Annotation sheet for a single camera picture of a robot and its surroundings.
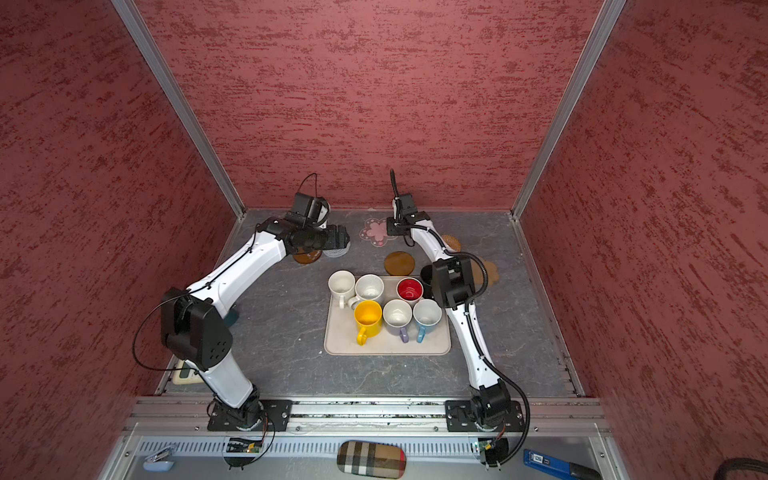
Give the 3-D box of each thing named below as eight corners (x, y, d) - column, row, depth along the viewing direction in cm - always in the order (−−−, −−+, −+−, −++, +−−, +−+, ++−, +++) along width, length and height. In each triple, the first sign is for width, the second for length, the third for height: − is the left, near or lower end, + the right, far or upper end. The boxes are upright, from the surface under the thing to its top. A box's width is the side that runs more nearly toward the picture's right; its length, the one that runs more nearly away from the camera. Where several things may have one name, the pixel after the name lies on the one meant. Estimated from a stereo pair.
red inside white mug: (396, 310, 95) (397, 298, 88) (396, 289, 99) (396, 276, 93) (421, 310, 95) (424, 298, 88) (420, 289, 99) (422, 277, 93)
